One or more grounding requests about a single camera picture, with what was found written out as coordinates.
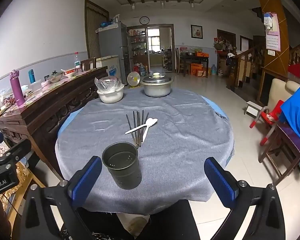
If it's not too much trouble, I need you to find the red plastic child chair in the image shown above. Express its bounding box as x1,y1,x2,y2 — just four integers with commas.
249,100,285,145

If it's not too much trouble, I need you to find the white chest freezer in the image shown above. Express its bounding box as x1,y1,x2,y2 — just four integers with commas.
96,55,121,85

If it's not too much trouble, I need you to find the dark metal utensil holder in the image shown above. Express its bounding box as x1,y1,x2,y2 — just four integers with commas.
102,142,143,190

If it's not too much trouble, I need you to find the purple drinking bottle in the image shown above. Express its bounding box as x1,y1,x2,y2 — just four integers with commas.
10,70,26,107

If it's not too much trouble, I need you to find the white step stool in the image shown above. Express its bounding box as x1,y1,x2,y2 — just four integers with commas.
244,101,263,118

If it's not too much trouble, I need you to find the grey tablecloth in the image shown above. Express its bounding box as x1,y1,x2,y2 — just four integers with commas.
55,88,235,215

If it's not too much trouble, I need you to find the grey refrigerator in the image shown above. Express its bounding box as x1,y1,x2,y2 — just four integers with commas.
97,22,130,84

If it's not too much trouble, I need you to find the wooden stair railing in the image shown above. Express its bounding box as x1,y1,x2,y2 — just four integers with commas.
226,46,265,92

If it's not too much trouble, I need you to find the shelf with bottles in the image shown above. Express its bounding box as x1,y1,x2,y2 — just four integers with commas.
127,26,148,73

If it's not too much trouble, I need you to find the brown wooden pillar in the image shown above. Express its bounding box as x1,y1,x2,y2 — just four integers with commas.
252,0,290,77

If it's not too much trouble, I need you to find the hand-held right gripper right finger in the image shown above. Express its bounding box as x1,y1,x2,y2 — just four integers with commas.
204,157,287,240

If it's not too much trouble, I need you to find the dark wooden chair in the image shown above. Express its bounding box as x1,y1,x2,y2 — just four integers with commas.
80,57,97,72

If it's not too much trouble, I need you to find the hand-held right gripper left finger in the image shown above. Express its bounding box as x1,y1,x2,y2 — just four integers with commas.
18,156,102,240

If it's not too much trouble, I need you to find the small white fan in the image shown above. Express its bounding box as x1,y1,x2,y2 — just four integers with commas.
127,71,141,88

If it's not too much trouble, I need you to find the light wooden chair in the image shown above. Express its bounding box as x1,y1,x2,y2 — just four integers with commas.
7,172,47,228

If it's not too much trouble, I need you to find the clear plastic container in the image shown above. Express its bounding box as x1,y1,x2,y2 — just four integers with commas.
30,80,42,92

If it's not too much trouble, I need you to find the white plastic spoon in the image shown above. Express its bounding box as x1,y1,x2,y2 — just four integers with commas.
141,118,153,144
125,118,158,134

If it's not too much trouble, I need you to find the white cooker pot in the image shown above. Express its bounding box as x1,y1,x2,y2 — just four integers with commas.
97,86,125,104

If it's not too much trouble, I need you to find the blue cloth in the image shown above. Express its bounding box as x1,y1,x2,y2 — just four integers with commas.
280,81,300,174

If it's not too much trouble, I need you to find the dark wooden side table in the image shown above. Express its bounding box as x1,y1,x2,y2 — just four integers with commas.
179,52,209,77

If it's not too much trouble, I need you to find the carved dark wooden sideboard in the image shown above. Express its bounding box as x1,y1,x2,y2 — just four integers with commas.
0,66,108,180

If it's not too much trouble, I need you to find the pink wall calendar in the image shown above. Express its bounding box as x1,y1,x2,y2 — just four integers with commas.
265,12,282,52

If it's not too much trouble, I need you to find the blue table cover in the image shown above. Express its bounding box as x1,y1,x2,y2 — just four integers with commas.
55,95,234,165

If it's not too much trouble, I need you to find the framed wall picture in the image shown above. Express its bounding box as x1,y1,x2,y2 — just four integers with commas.
191,25,203,39

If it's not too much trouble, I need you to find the cream sofa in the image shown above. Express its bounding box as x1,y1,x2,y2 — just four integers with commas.
267,78,300,115

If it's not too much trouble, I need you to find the large orange cardboard box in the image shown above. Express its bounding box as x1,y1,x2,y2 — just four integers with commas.
189,63,209,77

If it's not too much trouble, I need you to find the glass lidded bowl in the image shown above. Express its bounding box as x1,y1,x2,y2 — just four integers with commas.
48,71,64,83

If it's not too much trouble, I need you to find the aluminium pot with lid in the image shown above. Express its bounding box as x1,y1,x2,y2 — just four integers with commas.
140,72,174,97

